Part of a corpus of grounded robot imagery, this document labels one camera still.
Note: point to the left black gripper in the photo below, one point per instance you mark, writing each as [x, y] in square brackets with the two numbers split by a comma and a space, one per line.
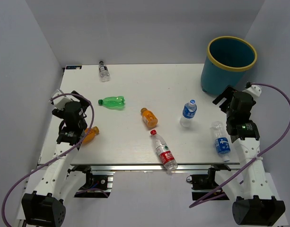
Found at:
[58, 113]

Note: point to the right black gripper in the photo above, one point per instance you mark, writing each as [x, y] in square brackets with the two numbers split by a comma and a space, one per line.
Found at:
[228, 94]

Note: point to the blue label water bottle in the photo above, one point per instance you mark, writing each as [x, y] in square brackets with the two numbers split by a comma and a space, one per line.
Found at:
[188, 113]
[220, 140]

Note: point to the orange juice bottle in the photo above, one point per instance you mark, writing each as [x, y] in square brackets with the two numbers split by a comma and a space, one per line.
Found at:
[149, 118]
[91, 133]

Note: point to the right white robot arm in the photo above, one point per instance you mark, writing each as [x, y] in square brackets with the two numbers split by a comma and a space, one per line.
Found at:
[254, 204]

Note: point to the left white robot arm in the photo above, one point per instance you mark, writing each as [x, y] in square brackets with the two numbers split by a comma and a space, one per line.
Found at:
[45, 206]

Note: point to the teal bin with yellow rim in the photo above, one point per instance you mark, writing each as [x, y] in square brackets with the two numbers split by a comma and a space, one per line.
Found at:
[228, 59]

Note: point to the green plastic bottle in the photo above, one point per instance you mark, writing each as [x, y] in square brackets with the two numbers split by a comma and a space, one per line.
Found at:
[113, 102]

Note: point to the clear bottle with black label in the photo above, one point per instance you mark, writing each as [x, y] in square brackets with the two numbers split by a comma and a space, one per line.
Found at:
[103, 72]

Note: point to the blue label sticker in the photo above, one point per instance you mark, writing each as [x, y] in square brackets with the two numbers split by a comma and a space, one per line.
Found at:
[73, 67]

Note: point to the red label water bottle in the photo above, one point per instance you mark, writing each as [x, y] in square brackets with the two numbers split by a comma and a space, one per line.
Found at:
[163, 151]

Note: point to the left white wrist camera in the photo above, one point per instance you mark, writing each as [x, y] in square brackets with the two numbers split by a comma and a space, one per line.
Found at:
[60, 102]

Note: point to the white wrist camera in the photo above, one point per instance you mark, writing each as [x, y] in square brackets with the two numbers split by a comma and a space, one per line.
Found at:
[254, 90]
[60, 102]

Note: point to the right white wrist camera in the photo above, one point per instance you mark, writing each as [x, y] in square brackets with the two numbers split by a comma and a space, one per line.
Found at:
[254, 90]

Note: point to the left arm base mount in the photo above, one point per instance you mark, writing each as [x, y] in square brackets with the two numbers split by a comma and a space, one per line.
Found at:
[97, 184]

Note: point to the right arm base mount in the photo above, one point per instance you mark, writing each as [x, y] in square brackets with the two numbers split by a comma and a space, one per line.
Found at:
[203, 183]

